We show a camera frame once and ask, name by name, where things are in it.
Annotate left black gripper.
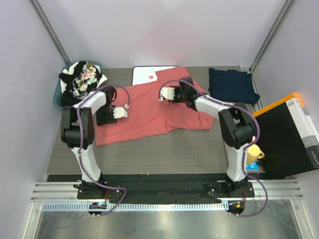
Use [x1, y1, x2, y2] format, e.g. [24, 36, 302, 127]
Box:
[96, 104, 117, 126]

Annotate red t shirt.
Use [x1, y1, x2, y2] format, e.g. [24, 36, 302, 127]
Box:
[96, 67, 213, 146]

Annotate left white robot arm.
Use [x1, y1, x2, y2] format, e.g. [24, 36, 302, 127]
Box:
[61, 86, 117, 199]

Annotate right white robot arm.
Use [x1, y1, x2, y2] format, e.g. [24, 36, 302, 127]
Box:
[172, 77, 258, 197]

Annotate black floral t shirt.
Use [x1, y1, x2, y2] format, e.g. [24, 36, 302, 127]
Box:
[59, 61, 107, 107]

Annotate white board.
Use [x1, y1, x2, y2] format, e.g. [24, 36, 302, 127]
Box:
[132, 66, 176, 86]

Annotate teal laundry basket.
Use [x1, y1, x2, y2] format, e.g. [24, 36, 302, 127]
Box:
[53, 61, 103, 107]

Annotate folded navy t shirt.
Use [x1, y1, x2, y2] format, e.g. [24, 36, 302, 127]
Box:
[208, 68, 260, 105]

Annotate yellow cup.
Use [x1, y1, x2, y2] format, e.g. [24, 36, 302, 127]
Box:
[247, 144, 265, 165]

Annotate blue illustrated book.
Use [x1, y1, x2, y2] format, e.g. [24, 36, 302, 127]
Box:
[246, 161, 259, 171]

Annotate black orange box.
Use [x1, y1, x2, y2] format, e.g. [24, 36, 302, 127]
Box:
[253, 92, 319, 179]

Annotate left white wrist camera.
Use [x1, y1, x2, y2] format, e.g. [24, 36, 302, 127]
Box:
[113, 107, 128, 119]

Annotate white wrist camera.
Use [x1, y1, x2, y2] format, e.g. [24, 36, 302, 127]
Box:
[159, 87, 175, 102]
[113, 107, 128, 119]

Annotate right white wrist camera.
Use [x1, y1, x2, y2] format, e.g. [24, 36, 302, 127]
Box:
[159, 87, 175, 102]

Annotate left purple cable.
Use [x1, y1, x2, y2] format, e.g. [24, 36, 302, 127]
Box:
[76, 84, 132, 216]

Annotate purple cable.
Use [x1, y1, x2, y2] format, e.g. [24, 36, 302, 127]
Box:
[76, 84, 132, 216]
[159, 79, 269, 218]

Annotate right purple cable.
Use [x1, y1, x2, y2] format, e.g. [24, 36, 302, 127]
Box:
[159, 79, 269, 218]

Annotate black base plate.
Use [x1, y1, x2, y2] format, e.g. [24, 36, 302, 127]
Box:
[47, 173, 255, 205]

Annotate aluminium frame rail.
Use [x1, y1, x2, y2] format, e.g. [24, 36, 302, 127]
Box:
[31, 180, 303, 215]

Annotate left aluminium corner post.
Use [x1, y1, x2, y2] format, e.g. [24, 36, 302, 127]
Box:
[29, 0, 70, 64]

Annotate aluminium corner post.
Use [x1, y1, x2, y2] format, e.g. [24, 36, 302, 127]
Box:
[29, 0, 70, 64]
[249, 0, 296, 72]

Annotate right aluminium corner post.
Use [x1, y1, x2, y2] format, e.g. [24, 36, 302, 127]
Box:
[249, 0, 296, 72]

